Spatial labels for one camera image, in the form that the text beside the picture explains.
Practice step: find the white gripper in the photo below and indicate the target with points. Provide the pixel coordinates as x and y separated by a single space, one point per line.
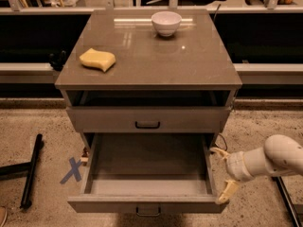
235 166

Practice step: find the grey drawer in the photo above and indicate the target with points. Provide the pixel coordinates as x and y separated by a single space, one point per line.
136 120
148 174

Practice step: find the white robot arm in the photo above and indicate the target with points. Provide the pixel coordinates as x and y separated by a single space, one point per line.
280 155

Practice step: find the grey top drawer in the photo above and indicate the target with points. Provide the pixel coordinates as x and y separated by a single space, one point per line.
136 120

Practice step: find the grey drawer cabinet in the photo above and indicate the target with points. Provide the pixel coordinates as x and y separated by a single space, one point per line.
190 69

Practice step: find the black stand leg right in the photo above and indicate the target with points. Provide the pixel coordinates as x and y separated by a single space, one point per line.
295 211

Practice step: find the black stand leg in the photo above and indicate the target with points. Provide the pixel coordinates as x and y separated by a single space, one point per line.
27 169
295 211

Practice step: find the blue tape cross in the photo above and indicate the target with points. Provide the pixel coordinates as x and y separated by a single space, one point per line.
73 172

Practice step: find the white bowl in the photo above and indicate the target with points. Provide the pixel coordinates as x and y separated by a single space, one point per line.
166 22

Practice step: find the yellow sponge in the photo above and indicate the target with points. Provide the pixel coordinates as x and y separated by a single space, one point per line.
98 59

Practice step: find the black stand leg left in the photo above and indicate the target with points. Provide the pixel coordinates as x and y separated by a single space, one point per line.
27 169

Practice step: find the black clamp on rail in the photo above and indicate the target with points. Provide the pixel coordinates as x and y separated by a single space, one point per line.
57 61

